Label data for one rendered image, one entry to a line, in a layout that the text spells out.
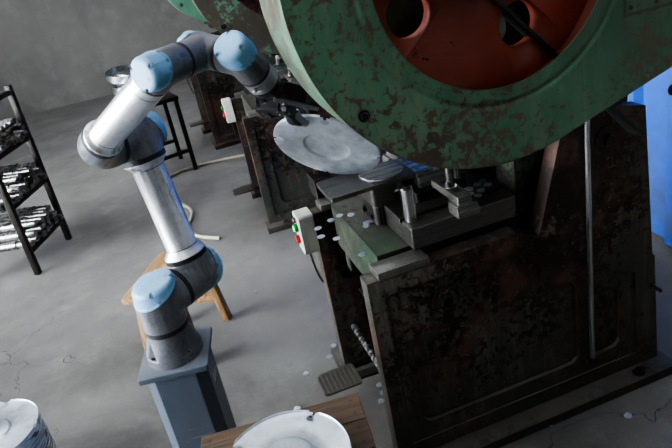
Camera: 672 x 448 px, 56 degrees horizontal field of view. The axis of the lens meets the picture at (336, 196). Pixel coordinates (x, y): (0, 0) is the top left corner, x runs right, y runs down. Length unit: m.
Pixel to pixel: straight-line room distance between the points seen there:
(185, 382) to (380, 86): 0.99
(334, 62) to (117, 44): 7.12
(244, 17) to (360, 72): 1.79
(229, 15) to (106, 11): 5.33
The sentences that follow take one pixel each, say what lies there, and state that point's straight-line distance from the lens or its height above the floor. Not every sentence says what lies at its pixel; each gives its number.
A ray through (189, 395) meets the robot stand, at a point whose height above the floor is 0.36.
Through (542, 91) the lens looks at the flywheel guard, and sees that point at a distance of 1.34.
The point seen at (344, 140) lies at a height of 0.92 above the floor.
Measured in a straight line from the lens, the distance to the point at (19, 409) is 2.29.
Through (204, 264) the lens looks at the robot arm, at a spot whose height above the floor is 0.65.
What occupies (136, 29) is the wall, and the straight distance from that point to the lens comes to 8.17.
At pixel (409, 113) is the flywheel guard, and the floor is 1.08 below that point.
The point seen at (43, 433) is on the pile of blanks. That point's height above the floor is 0.19.
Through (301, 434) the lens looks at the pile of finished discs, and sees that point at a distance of 1.54.
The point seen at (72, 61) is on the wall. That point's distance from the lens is 8.23.
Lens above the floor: 1.43
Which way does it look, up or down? 23 degrees down
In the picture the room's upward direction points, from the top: 11 degrees counter-clockwise
